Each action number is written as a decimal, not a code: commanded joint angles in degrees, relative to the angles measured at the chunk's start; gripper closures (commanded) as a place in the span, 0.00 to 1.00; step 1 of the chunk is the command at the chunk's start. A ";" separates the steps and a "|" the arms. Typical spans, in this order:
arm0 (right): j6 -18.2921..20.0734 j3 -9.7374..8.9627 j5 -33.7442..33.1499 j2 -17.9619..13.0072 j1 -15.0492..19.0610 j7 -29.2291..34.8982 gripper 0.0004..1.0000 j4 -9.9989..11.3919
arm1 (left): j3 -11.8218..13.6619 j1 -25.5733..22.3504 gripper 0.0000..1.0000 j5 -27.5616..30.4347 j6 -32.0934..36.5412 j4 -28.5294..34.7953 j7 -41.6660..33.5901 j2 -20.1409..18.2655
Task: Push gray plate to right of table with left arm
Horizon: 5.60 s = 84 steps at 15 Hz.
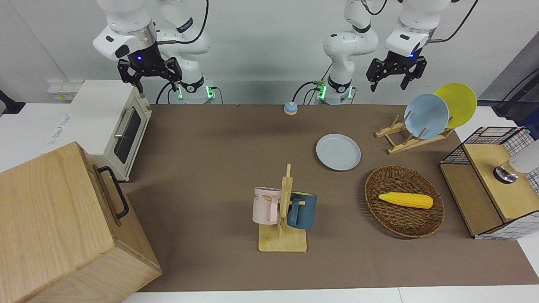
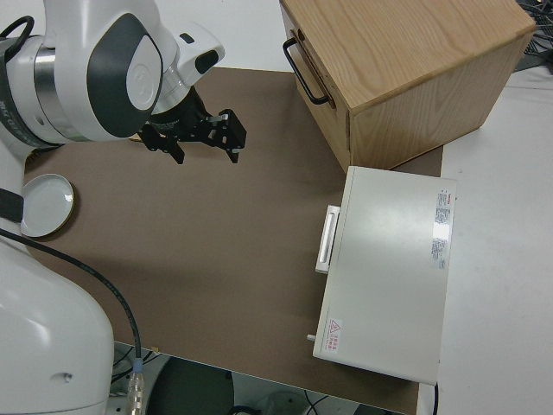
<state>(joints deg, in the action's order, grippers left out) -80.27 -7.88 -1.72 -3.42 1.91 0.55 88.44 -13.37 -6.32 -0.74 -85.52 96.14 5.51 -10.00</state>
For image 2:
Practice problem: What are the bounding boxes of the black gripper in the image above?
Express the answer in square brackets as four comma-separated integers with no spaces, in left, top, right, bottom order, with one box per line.
[141,88,249,166]

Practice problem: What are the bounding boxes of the gray round plate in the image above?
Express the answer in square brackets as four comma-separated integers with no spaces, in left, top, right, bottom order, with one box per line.
[20,173,79,239]

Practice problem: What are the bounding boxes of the brown table mat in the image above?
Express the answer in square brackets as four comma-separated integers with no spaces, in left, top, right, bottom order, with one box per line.
[21,67,444,415]

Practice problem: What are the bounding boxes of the wooden cabinet drawer front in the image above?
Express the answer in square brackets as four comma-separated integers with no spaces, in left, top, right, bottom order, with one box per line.
[279,8,353,168]

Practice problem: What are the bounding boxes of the light wooden cabinet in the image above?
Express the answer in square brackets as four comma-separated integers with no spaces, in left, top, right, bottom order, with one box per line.
[278,0,539,172]

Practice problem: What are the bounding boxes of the white toaster oven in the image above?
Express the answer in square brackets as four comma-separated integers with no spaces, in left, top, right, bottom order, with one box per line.
[311,165,458,386]

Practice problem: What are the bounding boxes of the black round floor base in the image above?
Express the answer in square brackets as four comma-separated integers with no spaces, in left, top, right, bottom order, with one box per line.
[144,356,237,415]

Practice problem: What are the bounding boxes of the black drawer handle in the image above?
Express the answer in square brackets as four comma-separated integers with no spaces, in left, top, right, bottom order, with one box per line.
[283,37,332,106]

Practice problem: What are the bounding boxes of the white oven door handle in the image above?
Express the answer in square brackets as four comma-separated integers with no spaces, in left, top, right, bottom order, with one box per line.
[314,205,342,273]

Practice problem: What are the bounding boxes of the thick black cable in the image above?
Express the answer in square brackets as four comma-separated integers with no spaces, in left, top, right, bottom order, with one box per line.
[0,16,35,55]

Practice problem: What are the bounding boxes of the black cable with metal connector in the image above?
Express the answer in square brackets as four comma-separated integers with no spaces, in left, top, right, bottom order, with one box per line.
[0,227,146,414]

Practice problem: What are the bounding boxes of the tangled black cables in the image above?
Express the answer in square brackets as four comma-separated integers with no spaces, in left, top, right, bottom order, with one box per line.
[523,0,553,73]

